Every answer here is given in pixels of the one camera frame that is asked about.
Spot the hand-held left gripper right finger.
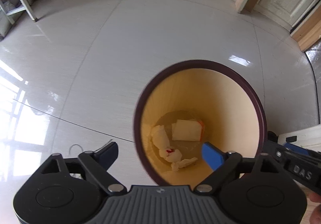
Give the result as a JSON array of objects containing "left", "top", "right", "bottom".
[{"left": 194, "top": 142, "right": 281, "bottom": 193}]

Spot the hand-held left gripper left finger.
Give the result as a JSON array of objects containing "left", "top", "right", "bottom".
[{"left": 40, "top": 142, "right": 126, "bottom": 195}]

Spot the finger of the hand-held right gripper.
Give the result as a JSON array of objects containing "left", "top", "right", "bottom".
[
  {"left": 263, "top": 132, "right": 291, "bottom": 167},
  {"left": 284, "top": 147, "right": 321, "bottom": 162}
]

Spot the cream trash bin maroon rim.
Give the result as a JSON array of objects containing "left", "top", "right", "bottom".
[{"left": 133, "top": 59, "right": 267, "bottom": 187}]

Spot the person's right hand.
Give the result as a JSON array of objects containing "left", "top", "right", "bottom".
[{"left": 308, "top": 192, "right": 321, "bottom": 224}]

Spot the crumpled white tissue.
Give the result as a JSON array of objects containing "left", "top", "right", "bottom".
[
  {"left": 150, "top": 125, "right": 170, "bottom": 149},
  {"left": 171, "top": 157, "right": 198, "bottom": 172}
]

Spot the folded white paper packet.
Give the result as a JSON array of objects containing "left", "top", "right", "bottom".
[{"left": 172, "top": 119, "right": 205, "bottom": 141}]

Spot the crumpled tissue with red spot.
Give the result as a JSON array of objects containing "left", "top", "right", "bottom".
[{"left": 158, "top": 147, "right": 182, "bottom": 163}]

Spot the clear plastic floor sheet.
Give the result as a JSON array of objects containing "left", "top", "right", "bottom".
[{"left": 305, "top": 41, "right": 321, "bottom": 124}]

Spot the wooden side panel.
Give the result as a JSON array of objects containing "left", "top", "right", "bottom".
[{"left": 290, "top": 5, "right": 321, "bottom": 53}]

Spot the clear plastic storage box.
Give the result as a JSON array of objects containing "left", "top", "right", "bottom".
[{"left": 0, "top": 0, "right": 22, "bottom": 15}]

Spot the thin grey wire scrap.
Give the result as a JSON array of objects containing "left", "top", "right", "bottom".
[{"left": 70, "top": 139, "right": 113, "bottom": 154}]

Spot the black floor cable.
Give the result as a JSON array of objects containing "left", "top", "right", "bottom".
[{"left": 305, "top": 52, "right": 321, "bottom": 124}]

